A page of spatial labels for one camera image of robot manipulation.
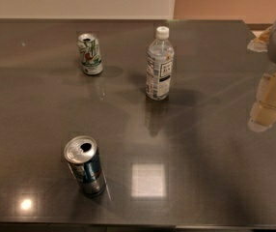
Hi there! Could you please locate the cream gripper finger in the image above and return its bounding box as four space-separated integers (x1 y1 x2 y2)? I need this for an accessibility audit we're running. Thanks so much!
248 73 276 132
247 27 271 52

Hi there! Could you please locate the Red Bull can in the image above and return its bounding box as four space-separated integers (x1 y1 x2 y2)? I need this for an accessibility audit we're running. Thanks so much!
64 135 106 196

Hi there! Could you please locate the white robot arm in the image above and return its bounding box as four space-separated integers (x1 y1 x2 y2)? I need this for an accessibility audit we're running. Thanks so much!
247 21 276 132

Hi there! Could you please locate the green white soda can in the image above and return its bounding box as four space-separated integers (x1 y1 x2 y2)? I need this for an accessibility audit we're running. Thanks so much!
77 33 103 75

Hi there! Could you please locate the clear plastic water bottle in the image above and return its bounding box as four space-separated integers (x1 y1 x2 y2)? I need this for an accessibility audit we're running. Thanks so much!
146 26 175 101

